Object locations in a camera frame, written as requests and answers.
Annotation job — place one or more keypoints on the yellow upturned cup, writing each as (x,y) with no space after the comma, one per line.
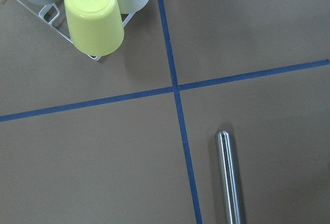
(95,26)

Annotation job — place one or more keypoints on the steel muddler black tip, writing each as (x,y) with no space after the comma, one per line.
(230,178)

